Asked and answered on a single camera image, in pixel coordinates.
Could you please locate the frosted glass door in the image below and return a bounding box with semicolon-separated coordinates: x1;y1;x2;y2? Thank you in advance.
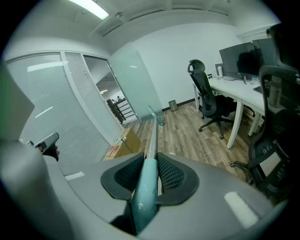
109;42;164;123

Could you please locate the black mesh office chair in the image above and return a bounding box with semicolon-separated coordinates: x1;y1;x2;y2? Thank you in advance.
187;59;238;141
230;23;300;205

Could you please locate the stack of cardboard boxes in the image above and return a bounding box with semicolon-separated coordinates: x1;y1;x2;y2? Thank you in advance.
102;127;142;162

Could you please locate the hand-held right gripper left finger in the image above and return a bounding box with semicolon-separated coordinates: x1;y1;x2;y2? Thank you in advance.
60;151;146;223

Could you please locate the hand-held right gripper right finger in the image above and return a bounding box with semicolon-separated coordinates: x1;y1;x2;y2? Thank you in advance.
140;151;288;240

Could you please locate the teal broom with metal pole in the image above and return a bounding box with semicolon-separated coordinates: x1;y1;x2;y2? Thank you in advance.
130;105;166;236

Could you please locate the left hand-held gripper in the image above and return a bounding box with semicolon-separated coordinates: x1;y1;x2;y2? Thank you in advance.
28;132;60;163

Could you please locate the black computer monitor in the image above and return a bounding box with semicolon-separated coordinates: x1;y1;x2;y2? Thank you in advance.
252;38;282;71
219;43;261;80

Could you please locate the glass partition with blinds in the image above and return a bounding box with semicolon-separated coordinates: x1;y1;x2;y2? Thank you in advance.
6;52;124;167

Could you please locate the ceiling light panel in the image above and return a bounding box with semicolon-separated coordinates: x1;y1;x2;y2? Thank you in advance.
69;0;110;20

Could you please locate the white desk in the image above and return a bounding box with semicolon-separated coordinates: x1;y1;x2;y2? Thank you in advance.
192;76;267;150

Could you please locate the black railing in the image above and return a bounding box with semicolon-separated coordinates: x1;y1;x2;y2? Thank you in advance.
106;97;137;124

